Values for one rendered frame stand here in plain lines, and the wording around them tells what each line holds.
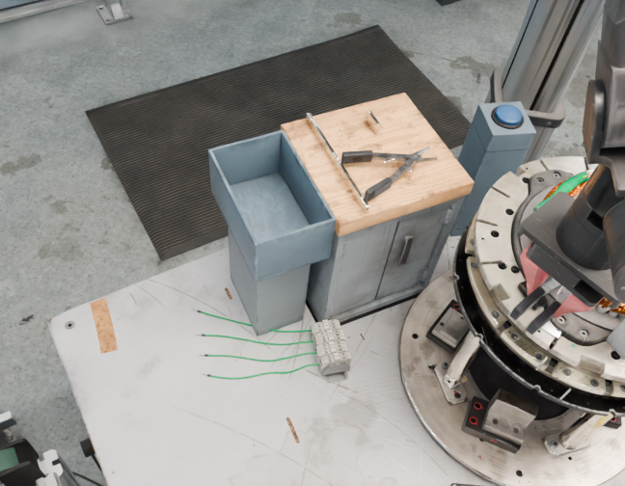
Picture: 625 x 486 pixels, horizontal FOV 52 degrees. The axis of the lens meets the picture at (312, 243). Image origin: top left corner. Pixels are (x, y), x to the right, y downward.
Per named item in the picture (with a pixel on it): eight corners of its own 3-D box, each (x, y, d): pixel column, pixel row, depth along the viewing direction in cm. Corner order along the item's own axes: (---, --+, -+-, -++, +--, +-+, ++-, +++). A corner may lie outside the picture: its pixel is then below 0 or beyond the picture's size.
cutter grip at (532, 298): (515, 321, 61) (520, 312, 60) (508, 315, 61) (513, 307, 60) (540, 299, 63) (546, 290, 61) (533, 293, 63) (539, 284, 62)
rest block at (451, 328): (471, 325, 101) (475, 318, 99) (454, 349, 98) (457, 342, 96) (448, 310, 102) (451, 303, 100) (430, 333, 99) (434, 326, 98)
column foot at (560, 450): (540, 438, 92) (543, 436, 92) (580, 427, 94) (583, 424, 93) (551, 458, 91) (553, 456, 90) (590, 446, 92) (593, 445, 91)
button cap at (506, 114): (524, 124, 97) (527, 120, 96) (500, 126, 96) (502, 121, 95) (515, 107, 99) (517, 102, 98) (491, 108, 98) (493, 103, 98)
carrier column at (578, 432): (564, 453, 91) (635, 395, 74) (554, 438, 92) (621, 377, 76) (578, 446, 92) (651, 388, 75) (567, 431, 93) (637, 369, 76)
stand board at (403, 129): (338, 237, 81) (340, 226, 79) (279, 136, 90) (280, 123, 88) (470, 194, 87) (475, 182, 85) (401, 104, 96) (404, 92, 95)
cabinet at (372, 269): (321, 334, 102) (339, 235, 81) (276, 245, 111) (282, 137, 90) (425, 294, 108) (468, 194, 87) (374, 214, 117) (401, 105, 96)
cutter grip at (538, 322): (531, 336, 60) (537, 327, 59) (525, 330, 60) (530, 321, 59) (557, 313, 62) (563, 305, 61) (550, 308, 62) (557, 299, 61)
